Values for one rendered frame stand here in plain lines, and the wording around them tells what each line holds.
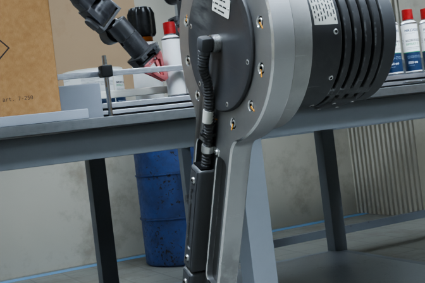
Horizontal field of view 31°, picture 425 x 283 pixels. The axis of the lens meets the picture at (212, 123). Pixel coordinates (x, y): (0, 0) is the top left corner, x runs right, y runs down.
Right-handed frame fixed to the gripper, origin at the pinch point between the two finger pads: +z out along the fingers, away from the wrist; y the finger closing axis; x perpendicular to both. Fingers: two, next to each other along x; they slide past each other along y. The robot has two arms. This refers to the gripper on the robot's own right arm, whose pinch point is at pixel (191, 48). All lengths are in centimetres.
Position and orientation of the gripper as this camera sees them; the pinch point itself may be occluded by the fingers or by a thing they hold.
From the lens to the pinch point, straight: 220.0
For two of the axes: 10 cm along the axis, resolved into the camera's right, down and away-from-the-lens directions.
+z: 1.0, 9.9, -0.1
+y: -9.0, 0.9, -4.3
